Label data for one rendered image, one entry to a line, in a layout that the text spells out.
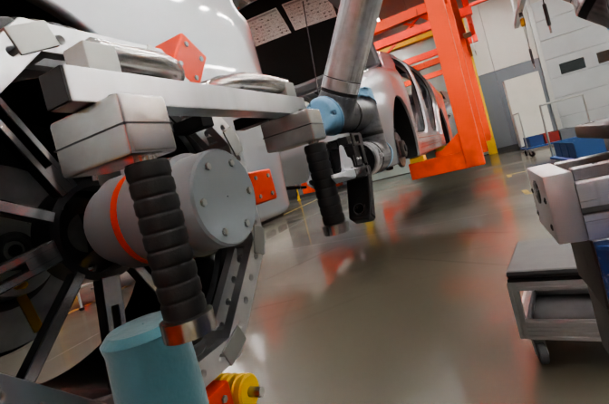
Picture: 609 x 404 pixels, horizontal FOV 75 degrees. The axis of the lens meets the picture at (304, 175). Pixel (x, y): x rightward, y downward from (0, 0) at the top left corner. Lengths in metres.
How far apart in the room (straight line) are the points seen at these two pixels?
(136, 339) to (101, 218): 0.19
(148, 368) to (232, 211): 0.20
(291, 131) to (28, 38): 0.36
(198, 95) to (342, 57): 0.37
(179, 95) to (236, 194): 0.17
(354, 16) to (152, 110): 0.49
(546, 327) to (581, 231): 1.07
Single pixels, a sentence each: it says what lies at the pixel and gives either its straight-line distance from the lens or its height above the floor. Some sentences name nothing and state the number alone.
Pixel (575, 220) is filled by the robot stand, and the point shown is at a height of 0.71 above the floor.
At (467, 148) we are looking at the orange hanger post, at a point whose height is 0.70.
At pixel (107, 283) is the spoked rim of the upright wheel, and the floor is 0.77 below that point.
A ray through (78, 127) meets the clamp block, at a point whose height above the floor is 0.94.
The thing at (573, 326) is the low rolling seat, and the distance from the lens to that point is 1.65.
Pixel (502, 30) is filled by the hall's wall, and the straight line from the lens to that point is 13.77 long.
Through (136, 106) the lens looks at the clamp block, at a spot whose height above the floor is 0.94.
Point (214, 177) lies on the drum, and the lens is 0.50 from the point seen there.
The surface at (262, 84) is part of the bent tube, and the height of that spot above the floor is 0.99.
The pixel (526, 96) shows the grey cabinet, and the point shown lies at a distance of 11.90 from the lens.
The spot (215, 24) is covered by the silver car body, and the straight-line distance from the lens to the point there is 1.33.
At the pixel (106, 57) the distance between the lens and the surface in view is 0.39.
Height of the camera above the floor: 0.85
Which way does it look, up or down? level
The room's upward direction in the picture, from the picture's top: 15 degrees counter-clockwise
